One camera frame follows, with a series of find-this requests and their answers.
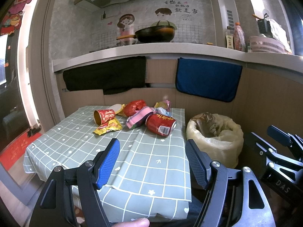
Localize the white blue tissue pack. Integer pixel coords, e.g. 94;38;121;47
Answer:
151;107;172;117

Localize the blue hanging towel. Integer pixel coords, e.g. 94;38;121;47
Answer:
175;58;243;103

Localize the round white yellow pad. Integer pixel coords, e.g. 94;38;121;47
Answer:
108;104;126;117

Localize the red plastic bag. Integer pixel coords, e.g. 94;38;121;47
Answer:
123;100;146;117

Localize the red floor mat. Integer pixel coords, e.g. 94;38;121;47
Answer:
1;132;42;171

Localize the black knife block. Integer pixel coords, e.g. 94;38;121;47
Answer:
252;13;273;37

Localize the crushed red drink can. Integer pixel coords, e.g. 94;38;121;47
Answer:
145;114;177;137

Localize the yellow nabati snack wrapper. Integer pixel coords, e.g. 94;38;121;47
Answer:
94;118;122;135

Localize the trash bin with beige bag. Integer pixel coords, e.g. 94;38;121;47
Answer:
186;112;244;169

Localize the sauce bottle with beige label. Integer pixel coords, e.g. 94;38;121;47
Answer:
225;26;235;49

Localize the grey kitchen countertop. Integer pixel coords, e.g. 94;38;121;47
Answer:
51;43;302;84

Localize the black hanging towel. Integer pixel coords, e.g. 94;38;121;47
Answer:
63;56;146;95

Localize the red orange-capped bottle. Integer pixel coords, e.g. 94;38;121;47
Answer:
234;22;245;52

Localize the pink plastic basket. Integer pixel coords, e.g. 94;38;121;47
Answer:
250;36;286;54

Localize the person left hand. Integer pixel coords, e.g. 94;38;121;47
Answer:
112;218;150;227

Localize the black wok with wooden handle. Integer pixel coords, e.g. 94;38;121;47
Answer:
117;26;175;44

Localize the pink purple sponge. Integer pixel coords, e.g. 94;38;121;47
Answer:
126;107;154;130

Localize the green grid tablecloth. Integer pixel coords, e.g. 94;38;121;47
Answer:
23;106;192;223

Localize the yellow pink wrapper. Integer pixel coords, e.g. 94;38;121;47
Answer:
154;100;171;111

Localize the red paper cup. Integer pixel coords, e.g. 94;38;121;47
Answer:
94;109;116;126

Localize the red festive door decoration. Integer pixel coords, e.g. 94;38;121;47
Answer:
1;0;32;36

